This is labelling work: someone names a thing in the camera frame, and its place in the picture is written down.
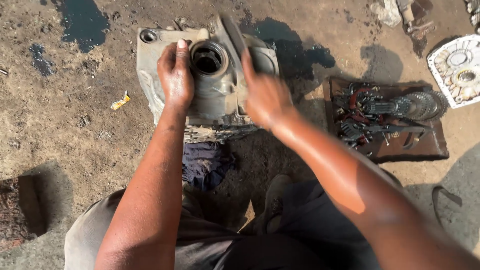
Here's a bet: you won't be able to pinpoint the metal shift fork rod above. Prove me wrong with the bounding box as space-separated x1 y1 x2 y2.
340 122 434 150

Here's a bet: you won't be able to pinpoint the dark rubber strap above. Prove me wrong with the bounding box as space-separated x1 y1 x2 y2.
431 185 463 227

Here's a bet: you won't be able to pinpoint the dark blue cloth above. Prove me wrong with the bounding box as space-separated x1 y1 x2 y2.
182 142 236 192

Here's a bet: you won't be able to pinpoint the brown cardboard sheet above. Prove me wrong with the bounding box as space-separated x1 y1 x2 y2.
323 76 450 163

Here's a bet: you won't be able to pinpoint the dark metal tool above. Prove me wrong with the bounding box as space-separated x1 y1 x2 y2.
218 14 249 58

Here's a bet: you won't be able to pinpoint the dirty white rag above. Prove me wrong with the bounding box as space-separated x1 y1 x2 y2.
370 0 403 28

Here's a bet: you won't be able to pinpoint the reddish brick block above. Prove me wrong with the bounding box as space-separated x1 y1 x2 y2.
0 175 46 251

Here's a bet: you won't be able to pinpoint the grey metal part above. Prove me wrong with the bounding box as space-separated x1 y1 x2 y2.
464 0 480 35

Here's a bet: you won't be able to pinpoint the white gearbox cover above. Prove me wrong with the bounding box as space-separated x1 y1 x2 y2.
427 34 480 110

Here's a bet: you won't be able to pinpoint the person's grey shoe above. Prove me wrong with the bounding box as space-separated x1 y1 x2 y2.
256 174 294 235

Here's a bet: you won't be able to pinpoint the grey metal gearbox housing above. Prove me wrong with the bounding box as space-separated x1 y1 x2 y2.
136 15 280 145

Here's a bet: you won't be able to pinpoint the yellow wrapper scrap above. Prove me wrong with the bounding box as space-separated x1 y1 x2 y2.
110 91 131 111

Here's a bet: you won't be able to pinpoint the rusty metal part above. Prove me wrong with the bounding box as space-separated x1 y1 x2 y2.
397 0 437 41

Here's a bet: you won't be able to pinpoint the heap of small gearbox parts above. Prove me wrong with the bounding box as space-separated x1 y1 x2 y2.
333 82 383 148

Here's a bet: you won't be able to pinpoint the person's dark trousers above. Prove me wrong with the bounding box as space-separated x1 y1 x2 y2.
64 176 404 270

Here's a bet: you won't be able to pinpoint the person's left hand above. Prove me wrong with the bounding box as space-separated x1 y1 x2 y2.
157 38 195 110

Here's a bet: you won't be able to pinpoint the steel gear shaft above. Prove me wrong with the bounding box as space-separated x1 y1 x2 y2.
361 89 449 122

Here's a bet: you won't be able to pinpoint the person's right hand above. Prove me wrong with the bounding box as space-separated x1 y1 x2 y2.
240 48 296 131

